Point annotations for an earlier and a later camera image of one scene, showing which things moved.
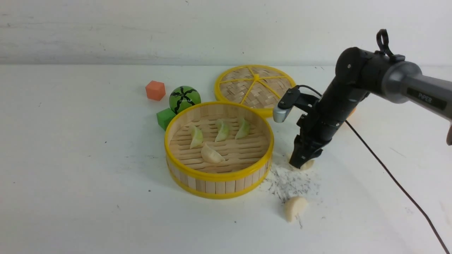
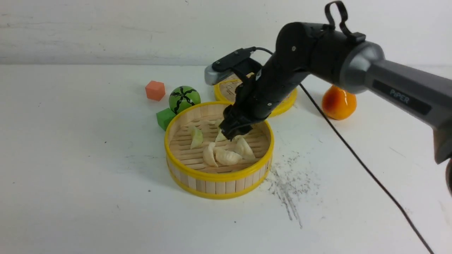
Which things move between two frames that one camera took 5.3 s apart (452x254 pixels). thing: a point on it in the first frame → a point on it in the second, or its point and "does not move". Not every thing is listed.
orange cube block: [155, 90] does not move
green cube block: [164, 116] does not move
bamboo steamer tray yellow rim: [218, 150] does not move
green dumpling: [223, 130] does not move
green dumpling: [197, 136] does not move
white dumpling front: [295, 206] → [227, 157]
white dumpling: [307, 165] → [243, 148]
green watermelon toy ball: [182, 97] does not move
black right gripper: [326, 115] → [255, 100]
